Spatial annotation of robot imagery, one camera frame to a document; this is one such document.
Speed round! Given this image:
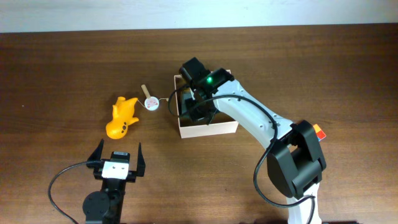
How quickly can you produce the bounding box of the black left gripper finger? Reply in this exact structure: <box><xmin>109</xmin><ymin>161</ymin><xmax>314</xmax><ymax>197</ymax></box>
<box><xmin>131</xmin><ymin>143</ymin><xmax>146</xmax><ymax>177</ymax></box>
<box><xmin>86</xmin><ymin>139</ymin><xmax>104</xmax><ymax>169</ymax></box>

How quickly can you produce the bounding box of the colourful puzzle cube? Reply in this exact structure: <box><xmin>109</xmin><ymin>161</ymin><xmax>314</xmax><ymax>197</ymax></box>
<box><xmin>313</xmin><ymin>124</ymin><xmax>326</xmax><ymax>141</ymax></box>

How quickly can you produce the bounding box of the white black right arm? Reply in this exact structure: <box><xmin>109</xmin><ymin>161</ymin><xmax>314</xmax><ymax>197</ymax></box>
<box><xmin>179</xmin><ymin>57</ymin><xmax>326</xmax><ymax>223</ymax></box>

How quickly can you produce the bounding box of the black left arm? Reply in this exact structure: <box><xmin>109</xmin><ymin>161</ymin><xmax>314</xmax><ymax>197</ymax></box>
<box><xmin>82</xmin><ymin>140</ymin><xmax>146</xmax><ymax>224</ymax></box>

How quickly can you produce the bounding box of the pink cardboard box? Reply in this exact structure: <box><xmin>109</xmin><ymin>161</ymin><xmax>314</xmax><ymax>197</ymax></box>
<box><xmin>172</xmin><ymin>89</ymin><xmax>239</xmax><ymax>139</ymax></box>

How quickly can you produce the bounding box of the orange rubber toy animal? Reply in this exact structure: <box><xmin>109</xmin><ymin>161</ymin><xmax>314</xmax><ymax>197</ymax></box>
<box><xmin>106</xmin><ymin>96</ymin><xmax>139</xmax><ymax>139</ymax></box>

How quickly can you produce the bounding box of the wooden pig rattle drum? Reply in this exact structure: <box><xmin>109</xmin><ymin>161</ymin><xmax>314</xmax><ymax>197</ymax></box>
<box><xmin>138</xmin><ymin>84</ymin><xmax>169</xmax><ymax>111</ymax></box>

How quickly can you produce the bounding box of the black left camera cable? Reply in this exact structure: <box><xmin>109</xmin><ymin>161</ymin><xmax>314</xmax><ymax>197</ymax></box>
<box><xmin>47</xmin><ymin>160</ymin><xmax>103</xmax><ymax>224</ymax></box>

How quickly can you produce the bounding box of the black camera cable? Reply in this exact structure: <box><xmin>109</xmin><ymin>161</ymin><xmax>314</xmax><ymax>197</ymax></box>
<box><xmin>47</xmin><ymin>160</ymin><xmax>103</xmax><ymax>224</ymax></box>
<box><xmin>167</xmin><ymin>83</ymin><xmax>317</xmax><ymax>224</ymax></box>

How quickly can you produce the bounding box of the black right camera cable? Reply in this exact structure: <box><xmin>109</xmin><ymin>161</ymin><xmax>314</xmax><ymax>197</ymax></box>
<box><xmin>167</xmin><ymin>83</ymin><xmax>317</xmax><ymax>224</ymax></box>

